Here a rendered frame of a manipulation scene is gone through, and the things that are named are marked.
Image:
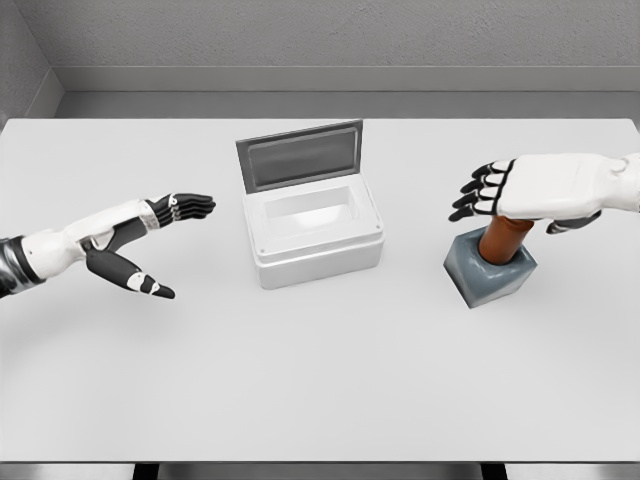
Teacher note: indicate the white rectangular box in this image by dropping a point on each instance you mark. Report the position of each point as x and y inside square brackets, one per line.
[320, 250]

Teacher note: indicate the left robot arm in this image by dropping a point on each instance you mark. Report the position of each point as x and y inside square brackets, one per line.
[35, 255]

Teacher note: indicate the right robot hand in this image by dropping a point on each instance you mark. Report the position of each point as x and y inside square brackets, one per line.
[555, 187]

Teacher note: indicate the grey hinged box lid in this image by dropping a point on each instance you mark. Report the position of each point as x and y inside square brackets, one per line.
[300, 155]

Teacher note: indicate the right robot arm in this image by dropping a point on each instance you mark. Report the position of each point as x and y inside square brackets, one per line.
[627, 180]

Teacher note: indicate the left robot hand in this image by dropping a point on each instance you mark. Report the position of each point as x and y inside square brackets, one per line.
[117, 220]

